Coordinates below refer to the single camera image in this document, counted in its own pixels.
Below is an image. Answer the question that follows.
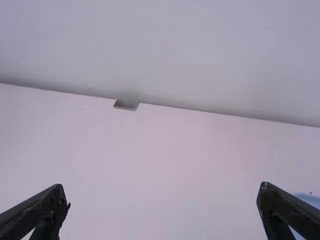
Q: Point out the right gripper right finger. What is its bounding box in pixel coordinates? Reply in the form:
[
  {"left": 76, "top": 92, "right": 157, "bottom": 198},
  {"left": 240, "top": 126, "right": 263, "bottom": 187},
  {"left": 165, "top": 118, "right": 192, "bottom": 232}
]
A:
[{"left": 256, "top": 181, "right": 320, "bottom": 240}]

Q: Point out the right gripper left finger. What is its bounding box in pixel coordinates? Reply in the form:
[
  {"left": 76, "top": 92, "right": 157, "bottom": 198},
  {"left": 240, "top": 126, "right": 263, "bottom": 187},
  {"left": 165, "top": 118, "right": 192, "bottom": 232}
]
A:
[{"left": 0, "top": 183, "right": 72, "bottom": 240}]

